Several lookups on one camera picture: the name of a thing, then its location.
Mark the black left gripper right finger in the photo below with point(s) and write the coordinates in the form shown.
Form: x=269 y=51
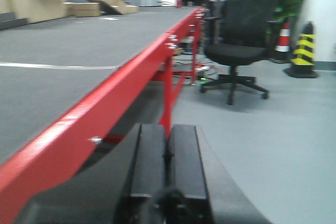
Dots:
x=186 y=174

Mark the orange white traffic cone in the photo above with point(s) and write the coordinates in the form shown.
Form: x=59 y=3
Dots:
x=282 y=47

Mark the yellow black striped bollard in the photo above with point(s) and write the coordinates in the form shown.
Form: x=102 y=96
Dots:
x=302 y=63

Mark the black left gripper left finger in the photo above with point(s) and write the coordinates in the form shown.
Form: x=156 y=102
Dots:
x=142 y=196

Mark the red table frame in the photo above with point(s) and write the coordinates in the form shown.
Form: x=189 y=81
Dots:
x=57 y=152

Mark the flat cardboard box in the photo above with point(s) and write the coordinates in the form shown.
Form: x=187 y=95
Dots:
x=82 y=9

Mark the tilted cardboard box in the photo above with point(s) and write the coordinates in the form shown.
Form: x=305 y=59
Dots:
x=116 y=7

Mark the black office chair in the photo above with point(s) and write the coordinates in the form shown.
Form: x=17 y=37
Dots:
x=245 y=41

